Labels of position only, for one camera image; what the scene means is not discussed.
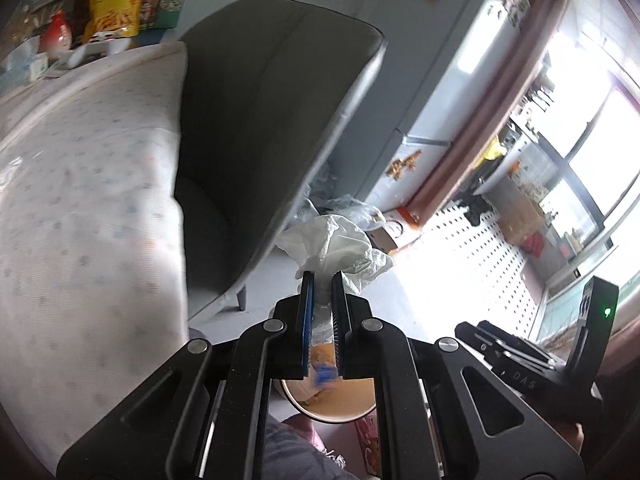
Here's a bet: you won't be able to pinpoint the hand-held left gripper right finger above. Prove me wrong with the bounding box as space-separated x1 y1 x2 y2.
331 270 586 480

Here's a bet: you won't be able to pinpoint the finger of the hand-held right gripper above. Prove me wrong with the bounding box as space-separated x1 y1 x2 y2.
454 320 557 367

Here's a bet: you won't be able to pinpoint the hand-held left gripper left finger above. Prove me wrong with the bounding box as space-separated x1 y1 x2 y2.
56 270 316 480

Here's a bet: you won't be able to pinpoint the white tissue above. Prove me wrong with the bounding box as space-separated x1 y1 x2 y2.
275 214 395 301

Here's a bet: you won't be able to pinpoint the paper bucket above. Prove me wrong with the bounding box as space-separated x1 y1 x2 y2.
279 377 383 478

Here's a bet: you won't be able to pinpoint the person's right hand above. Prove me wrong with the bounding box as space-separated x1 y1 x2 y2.
550 420 585 456

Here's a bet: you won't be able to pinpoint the clear plastic bag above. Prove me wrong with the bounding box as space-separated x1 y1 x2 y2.
300 165 386 231

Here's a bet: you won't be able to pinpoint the large cardboard box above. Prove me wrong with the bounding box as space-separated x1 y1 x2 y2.
500 195 546 243

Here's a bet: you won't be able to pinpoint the grey patterned pants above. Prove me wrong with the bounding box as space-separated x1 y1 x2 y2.
262 417 361 480

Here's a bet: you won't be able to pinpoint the grey upholstered chair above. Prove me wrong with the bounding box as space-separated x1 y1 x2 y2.
172 0 390 331

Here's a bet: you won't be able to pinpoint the white refrigerator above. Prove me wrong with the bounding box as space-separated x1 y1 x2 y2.
310 0 533 211

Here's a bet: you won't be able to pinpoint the pale patterned tablecloth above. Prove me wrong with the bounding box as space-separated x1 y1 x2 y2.
0 40 191 476

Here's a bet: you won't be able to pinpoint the white plastic controller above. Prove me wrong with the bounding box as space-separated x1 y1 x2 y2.
60 35 131 68

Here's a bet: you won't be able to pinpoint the dark red snack package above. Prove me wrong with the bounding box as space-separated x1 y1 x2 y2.
140 0 166 28

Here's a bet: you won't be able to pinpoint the yellow snack bag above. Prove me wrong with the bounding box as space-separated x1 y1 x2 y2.
82 0 153 43

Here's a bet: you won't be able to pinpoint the red bottle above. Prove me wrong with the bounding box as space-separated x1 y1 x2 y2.
39 10 76 56

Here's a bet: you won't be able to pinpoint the blue white tissue box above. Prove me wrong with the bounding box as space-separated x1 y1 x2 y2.
0 42 51 81

